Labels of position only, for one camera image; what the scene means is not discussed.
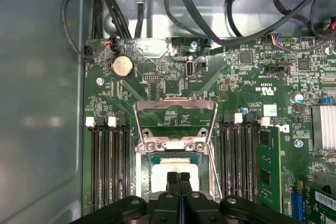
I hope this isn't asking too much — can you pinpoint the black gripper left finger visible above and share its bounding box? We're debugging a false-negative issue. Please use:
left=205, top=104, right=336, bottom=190
left=68, top=171, right=182, bottom=224

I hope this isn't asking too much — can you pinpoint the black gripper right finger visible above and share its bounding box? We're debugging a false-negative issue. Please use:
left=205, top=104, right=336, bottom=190
left=180, top=172, right=297, bottom=224

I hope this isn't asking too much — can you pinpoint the silver CPU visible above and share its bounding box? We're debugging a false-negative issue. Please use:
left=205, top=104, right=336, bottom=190
left=148, top=154, right=203, bottom=200

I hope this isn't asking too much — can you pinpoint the metal locking lever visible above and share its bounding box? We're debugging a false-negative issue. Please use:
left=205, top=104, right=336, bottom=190
left=207, top=140, right=224, bottom=200

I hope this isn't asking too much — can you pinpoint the metal socket cover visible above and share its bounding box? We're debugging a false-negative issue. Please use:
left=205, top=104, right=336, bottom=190
left=132, top=97, right=219, bottom=145

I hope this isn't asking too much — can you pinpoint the black RAM slot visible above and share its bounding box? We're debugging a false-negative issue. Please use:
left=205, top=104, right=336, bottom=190
left=233, top=113, right=247, bottom=202
left=222, top=113, right=235, bottom=201
left=101, top=118, right=113, bottom=206
left=119, top=118, right=132, bottom=201
left=108, top=116, right=123, bottom=205
left=86, top=116, right=102, bottom=208
left=244, top=113, right=260, bottom=204

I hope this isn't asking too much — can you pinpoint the CPU socket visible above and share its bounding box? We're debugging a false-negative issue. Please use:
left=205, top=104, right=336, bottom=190
left=134, top=136, right=220, bottom=204

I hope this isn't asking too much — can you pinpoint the blue expansion slot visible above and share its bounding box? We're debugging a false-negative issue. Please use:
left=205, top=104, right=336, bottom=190
left=289, top=180, right=306, bottom=223

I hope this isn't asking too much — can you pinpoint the green RAM stick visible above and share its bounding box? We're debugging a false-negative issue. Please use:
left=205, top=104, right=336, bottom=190
left=258, top=126, right=282, bottom=216

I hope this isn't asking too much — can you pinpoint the green motherboard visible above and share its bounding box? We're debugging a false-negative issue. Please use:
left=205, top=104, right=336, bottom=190
left=82, top=36, right=336, bottom=224

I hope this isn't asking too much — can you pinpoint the internal USB port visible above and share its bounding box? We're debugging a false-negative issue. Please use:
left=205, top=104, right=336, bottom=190
left=185, top=60, right=195, bottom=78

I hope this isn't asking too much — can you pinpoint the silver finned heatsink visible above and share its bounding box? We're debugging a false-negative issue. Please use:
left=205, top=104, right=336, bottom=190
left=311, top=105, right=336, bottom=152

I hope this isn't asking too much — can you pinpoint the round coin battery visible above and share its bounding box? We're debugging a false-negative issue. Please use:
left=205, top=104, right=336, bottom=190
left=111, top=55, right=135, bottom=79

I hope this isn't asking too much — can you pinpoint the black PC case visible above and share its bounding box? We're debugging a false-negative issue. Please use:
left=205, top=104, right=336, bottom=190
left=0, top=0, right=336, bottom=224

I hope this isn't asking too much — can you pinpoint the black cable bundle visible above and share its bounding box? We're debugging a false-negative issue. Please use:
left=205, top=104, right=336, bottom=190
left=91, top=0, right=132, bottom=40

